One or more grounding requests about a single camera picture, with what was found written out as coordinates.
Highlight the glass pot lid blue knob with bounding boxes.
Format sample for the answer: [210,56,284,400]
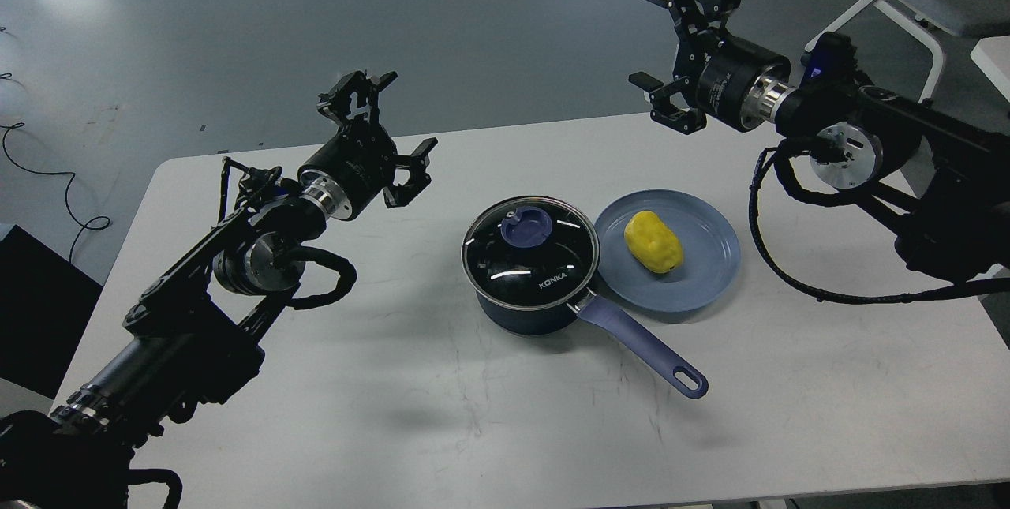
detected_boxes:
[462,196,601,311]

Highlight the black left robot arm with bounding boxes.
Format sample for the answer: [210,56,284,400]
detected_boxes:
[2,71,437,508]

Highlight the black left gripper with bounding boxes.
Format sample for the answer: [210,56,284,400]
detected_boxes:
[298,71,439,221]

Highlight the dark blue saucepan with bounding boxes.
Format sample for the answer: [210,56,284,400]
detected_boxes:
[462,195,709,400]

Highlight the yellow potato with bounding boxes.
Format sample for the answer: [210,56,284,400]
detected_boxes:
[623,210,685,275]

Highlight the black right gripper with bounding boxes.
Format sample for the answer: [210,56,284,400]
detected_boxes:
[628,0,792,135]

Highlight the black box at left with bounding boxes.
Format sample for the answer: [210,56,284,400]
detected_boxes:
[1,223,103,399]

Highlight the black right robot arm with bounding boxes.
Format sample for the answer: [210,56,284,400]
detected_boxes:
[628,0,1009,305]

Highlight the blue plate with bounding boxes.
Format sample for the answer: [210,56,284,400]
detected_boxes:
[594,189,742,313]

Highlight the white table at right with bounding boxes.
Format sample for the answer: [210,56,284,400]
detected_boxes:
[970,35,1009,100]

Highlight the black floor cable left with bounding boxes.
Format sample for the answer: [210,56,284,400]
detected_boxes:
[0,122,112,264]

